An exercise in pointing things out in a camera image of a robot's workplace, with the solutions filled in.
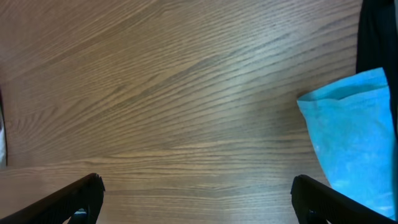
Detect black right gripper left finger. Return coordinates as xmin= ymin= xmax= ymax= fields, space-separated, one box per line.
xmin=1 ymin=173 xmax=105 ymax=224

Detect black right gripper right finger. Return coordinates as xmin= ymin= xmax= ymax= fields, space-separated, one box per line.
xmin=290 ymin=175 xmax=397 ymax=224

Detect beige shorts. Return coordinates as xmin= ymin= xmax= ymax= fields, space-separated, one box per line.
xmin=0 ymin=112 xmax=7 ymax=169

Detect blue cloth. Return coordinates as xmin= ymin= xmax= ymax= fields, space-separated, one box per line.
xmin=297 ymin=68 xmax=397 ymax=219

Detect black garment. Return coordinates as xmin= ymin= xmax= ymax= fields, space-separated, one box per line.
xmin=355 ymin=0 xmax=398 ymax=134

